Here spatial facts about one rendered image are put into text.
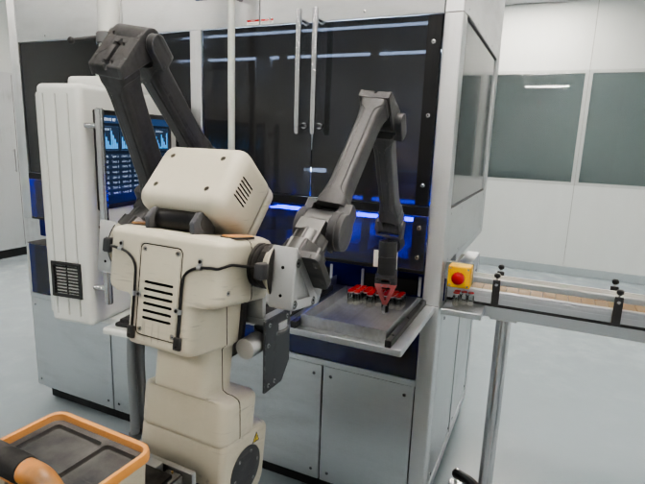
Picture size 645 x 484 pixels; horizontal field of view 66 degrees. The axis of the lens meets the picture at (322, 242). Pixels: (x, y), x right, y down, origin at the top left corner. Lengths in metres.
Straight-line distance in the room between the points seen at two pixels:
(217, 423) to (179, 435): 0.11
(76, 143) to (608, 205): 5.50
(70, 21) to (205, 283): 1.84
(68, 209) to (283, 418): 1.12
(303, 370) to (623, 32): 5.20
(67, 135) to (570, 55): 5.41
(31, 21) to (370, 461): 2.36
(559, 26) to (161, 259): 5.74
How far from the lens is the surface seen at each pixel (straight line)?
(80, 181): 1.67
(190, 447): 1.12
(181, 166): 1.01
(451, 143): 1.62
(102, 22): 1.91
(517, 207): 6.24
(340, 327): 1.42
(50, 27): 2.65
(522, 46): 6.31
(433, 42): 1.67
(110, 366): 2.65
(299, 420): 2.09
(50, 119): 1.73
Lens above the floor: 1.41
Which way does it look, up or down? 12 degrees down
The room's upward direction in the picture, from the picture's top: 2 degrees clockwise
